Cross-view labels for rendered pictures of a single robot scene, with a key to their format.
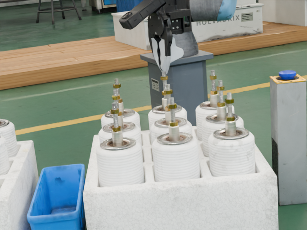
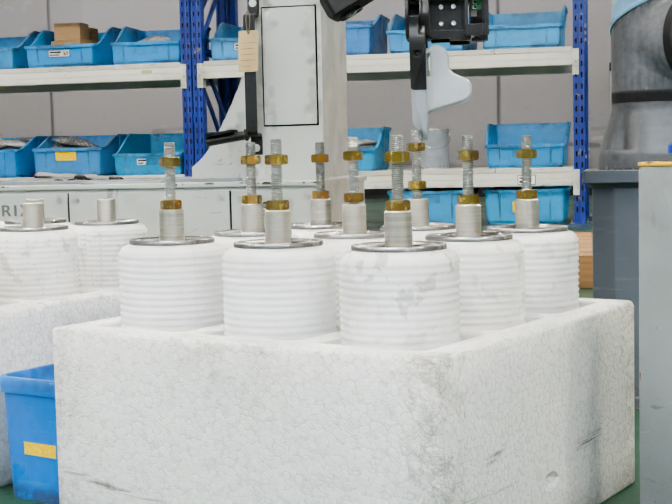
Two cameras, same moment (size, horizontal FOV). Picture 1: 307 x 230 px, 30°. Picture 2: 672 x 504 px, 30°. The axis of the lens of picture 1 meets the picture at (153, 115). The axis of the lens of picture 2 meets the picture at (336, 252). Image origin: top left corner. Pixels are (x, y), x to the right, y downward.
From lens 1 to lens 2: 80 cm
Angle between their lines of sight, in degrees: 36
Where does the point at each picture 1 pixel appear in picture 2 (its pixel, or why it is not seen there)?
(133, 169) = (168, 298)
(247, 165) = (401, 328)
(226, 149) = (350, 274)
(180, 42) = (648, 130)
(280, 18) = not seen: outside the picture
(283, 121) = (655, 277)
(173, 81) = (616, 227)
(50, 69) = (583, 259)
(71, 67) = not seen: hidden behind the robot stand
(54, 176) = not seen: hidden behind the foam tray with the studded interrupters
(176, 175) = (241, 326)
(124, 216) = (118, 400)
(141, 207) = (148, 384)
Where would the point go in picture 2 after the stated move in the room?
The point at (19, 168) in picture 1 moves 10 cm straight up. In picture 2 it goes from (73, 298) to (70, 204)
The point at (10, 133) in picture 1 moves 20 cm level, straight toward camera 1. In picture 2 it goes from (120, 240) to (20, 254)
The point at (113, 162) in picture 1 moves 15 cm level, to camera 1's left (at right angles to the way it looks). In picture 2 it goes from (127, 270) to (11, 265)
